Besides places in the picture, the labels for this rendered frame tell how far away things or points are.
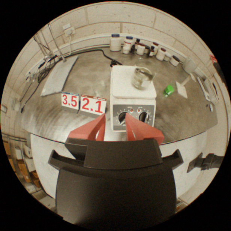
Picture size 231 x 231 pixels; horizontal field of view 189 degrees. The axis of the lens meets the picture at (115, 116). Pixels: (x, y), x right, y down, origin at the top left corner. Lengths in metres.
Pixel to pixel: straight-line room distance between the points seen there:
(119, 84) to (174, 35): 0.70
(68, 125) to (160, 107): 0.36
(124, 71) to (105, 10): 0.54
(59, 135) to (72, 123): 0.08
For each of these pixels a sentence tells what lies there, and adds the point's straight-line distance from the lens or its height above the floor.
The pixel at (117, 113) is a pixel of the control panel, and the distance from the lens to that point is 0.21.
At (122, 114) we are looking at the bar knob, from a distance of 0.21.
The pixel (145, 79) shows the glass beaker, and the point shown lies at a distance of 0.17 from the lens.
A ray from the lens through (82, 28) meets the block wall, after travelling 0.68.
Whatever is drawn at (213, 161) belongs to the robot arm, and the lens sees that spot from 0.50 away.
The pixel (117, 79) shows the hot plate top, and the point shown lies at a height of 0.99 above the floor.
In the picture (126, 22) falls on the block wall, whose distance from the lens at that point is 0.65.
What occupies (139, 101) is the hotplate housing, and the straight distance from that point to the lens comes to 0.22.
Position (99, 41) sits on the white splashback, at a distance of 0.64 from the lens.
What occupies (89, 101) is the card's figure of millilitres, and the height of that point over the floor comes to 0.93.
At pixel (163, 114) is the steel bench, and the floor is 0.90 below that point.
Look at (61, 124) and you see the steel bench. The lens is 0.33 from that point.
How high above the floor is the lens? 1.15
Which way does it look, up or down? 76 degrees down
